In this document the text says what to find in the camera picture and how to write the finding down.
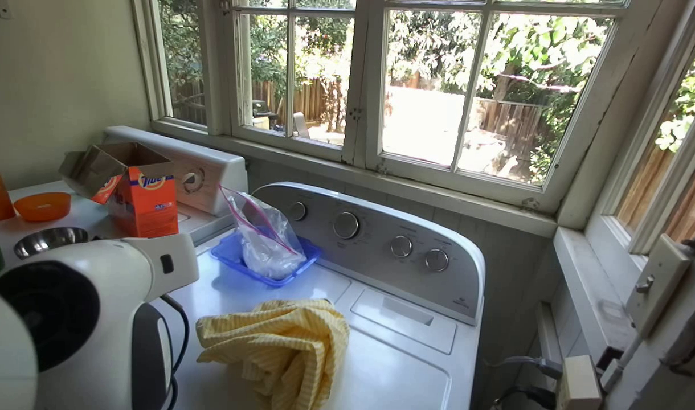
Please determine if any clear zip bag with powder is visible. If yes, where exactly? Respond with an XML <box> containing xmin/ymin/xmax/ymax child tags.
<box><xmin>222</xmin><ymin>187</ymin><xmax>311</xmax><ymax>280</ymax></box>

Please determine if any large silver washer knob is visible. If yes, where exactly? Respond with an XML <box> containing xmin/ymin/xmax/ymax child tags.
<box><xmin>334</xmin><ymin>210</ymin><xmax>365</xmax><ymax>243</ymax></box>

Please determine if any silver knob beside washer logo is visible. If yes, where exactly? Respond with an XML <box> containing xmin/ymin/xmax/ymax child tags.
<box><xmin>286</xmin><ymin>197</ymin><xmax>311</xmax><ymax>224</ymax></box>

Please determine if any small silver washer knob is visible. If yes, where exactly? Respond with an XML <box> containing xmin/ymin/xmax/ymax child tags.
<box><xmin>387</xmin><ymin>233</ymin><xmax>417</xmax><ymax>261</ymax></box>
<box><xmin>422</xmin><ymin>246</ymin><xmax>455</xmax><ymax>276</ymax></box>

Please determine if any blue plastic tray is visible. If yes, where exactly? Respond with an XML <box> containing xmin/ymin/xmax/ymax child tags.
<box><xmin>211</xmin><ymin>226</ymin><xmax>324</xmax><ymax>291</ymax></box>

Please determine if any white dryer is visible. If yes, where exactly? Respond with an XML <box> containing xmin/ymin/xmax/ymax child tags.
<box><xmin>0</xmin><ymin>123</ymin><xmax>251</xmax><ymax>263</ymax></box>

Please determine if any yellow waffle towel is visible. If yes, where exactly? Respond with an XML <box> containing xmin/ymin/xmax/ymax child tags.
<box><xmin>194</xmin><ymin>295</ymin><xmax>354</xmax><ymax>410</ymax></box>

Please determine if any dryer knob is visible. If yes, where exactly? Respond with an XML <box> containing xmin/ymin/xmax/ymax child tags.
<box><xmin>181</xmin><ymin>167</ymin><xmax>207</xmax><ymax>196</ymax></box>

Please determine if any white washing machine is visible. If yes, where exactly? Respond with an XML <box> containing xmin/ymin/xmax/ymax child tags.
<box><xmin>156</xmin><ymin>180</ymin><xmax>490</xmax><ymax>410</ymax></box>

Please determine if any beige box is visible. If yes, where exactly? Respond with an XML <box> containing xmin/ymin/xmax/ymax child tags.
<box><xmin>556</xmin><ymin>353</ymin><xmax>605</xmax><ymax>410</ymax></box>

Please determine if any metal bowl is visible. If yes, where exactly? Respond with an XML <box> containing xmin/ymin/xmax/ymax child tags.
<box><xmin>11</xmin><ymin>226</ymin><xmax>96</xmax><ymax>261</ymax></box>

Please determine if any orange plastic bowl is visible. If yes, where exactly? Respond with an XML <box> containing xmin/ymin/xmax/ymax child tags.
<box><xmin>11</xmin><ymin>189</ymin><xmax>73</xmax><ymax>226</ymax></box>

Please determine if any wide white window frame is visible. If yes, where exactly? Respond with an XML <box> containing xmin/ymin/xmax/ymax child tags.
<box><xmin>128</xmin><ymin>0</ymin><xmax>639</xmax><ymax>218</ymax></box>

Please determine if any grey hose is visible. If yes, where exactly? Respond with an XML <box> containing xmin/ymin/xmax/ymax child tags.
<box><xmin>488</xmin><ymin>353</ymin><xmax>566</xmax><ymax>410</ymax></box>

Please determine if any narrow white window frame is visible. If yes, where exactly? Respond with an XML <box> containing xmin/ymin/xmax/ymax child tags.
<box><xmin>559</xmin><ymin>0</ymin><xmax>695</xmax><ymax>257</ymax></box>

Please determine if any white wall plate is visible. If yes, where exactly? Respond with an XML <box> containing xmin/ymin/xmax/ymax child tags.
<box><xmin>624</xmin><ymin>233</ymin><xmax>695</xmax><ymax>340</ymax></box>

